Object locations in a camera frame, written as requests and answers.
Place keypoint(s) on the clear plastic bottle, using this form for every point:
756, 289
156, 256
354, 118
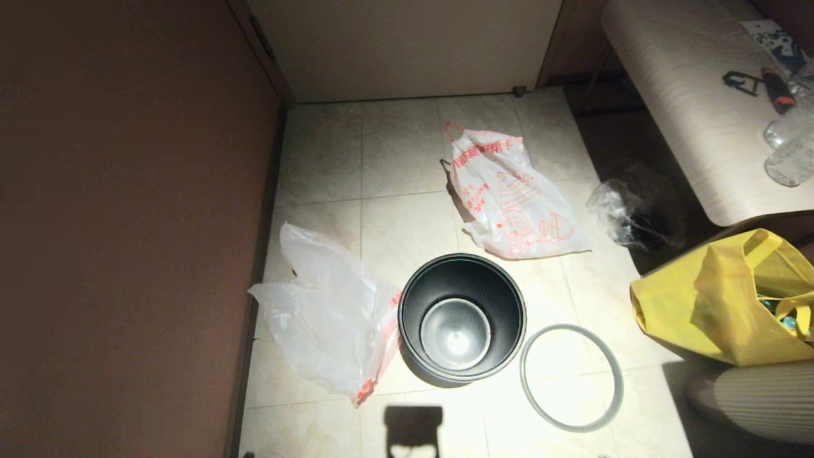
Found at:
783, 130
792, 162

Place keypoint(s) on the yellow fabric tote bag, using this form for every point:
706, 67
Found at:
699, 305

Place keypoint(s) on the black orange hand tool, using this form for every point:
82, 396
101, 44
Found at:
777, 90

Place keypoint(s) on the beige wood-grain table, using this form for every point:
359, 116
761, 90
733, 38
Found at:
687, 95

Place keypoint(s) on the crumpled clear plastic bag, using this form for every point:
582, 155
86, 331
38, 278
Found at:
613, 210

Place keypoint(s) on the black round trash bin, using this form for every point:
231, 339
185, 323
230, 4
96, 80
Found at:
458, 286

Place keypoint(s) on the white red-printed trash bag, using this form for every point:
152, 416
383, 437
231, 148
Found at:
515, 197

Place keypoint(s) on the black metal clip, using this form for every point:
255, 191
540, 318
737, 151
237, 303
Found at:
731, 80

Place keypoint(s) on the beige ribbed stool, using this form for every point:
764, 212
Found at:
763, 401

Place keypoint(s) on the white door panel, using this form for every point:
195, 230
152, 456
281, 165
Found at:
407, 44

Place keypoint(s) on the blue white printed paper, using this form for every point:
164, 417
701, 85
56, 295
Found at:
776, 44

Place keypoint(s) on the small metal door stop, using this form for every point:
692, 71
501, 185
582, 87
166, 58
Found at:
519, 91

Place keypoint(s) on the white plastic bag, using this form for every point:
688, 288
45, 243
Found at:
324, 318

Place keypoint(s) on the teal packaged item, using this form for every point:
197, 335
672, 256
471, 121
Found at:
772, 312

